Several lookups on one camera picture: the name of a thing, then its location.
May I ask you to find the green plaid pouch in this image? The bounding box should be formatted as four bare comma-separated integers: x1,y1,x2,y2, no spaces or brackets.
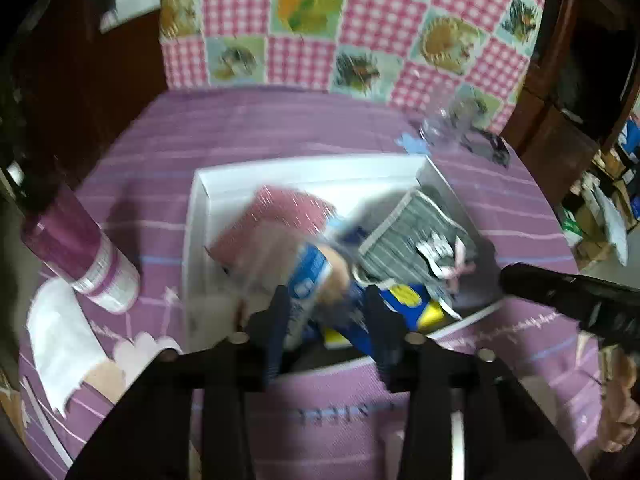
352,188,478,304

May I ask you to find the blue eye mask packet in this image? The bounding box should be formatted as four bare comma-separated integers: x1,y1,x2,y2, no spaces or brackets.
309,218,444,356

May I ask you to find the beige puff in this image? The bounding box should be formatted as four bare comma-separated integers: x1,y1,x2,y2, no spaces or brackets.
318,245,352,306

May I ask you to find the person right hand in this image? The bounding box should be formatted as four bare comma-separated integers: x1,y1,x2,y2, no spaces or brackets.
597,347,639,453

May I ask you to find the white nail file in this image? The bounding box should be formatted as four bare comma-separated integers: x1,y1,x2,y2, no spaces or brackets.
21,376,74,468

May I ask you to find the white face cloth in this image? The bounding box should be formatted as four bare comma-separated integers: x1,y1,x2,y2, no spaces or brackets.
26,278,107,416

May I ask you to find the purple striped tablecloth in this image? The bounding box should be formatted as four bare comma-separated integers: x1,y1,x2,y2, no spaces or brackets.
77,89,600,479

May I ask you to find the purple pump bottle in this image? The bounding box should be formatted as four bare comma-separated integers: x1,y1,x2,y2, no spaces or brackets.
1,162,140,314

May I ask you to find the white cardboard box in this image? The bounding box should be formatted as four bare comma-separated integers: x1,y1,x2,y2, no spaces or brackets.
182,154,502,351

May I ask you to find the clear glass cup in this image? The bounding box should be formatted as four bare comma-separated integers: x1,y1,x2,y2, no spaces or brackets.
420,96,486,150

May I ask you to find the pink checkered patchwork cloth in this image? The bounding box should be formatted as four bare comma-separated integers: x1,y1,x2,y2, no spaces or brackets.
160,0,544,133

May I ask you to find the black strap clip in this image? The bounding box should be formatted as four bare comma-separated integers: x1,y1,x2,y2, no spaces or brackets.
461,127,511,168

